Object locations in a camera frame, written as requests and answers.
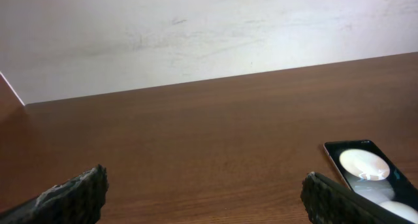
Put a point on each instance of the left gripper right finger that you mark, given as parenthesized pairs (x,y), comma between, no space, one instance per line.
(326,201)

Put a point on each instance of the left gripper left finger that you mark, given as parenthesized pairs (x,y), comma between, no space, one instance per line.
(77,201)

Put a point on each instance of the black smartphone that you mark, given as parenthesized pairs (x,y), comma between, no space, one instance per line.
(368,172)

